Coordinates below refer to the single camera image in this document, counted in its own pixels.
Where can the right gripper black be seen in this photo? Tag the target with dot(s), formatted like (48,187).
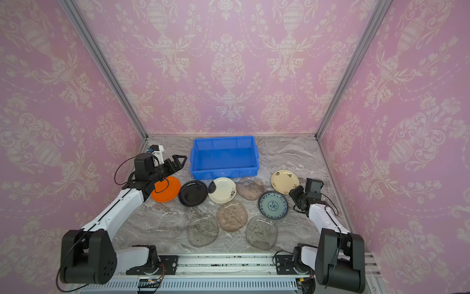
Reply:
(295,192)

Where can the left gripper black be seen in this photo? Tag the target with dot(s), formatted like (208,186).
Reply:
(172,168)

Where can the cream plate with characters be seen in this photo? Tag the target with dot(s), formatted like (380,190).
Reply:
(283,181)

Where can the brownish glass plate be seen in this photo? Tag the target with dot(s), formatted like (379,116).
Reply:
(250,188)
(232,216)

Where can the clear glass plate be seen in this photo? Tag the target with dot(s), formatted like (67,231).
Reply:
(262,233)
(164,222)
(203,230)

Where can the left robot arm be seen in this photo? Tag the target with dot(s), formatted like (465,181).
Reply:
(88,255)

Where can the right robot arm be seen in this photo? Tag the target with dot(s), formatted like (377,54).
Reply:
(338,260)

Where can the blue plastic bin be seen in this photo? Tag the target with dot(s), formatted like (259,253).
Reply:
(229,157)

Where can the blue patterned porcelain plate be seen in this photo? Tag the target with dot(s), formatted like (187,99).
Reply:
(273,205)

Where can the orange plate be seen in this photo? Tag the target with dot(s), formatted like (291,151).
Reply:
(166,190)

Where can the black round plate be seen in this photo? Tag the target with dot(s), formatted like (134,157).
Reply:
(193,193)

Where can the cream plate with flowers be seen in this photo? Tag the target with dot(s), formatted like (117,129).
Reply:
(222,190)

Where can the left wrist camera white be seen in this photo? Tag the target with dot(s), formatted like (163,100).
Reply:
(158,152)

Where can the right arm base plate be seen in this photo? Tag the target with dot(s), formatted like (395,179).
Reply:
(288,264)

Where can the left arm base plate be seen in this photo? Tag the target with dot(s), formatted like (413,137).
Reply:
(156,266)

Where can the aluminium mounting rail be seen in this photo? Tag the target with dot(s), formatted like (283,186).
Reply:
(236,273)

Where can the small circuit board with wires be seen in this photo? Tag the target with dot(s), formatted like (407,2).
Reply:
(145,285)

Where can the left aluminium corner post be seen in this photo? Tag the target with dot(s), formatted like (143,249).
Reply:
(90,42)

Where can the aluminium corner post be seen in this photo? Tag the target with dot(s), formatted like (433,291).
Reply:
(90,42)
(364,42)

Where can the right aluminium corner post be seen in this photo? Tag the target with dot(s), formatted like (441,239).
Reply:
(364,42)

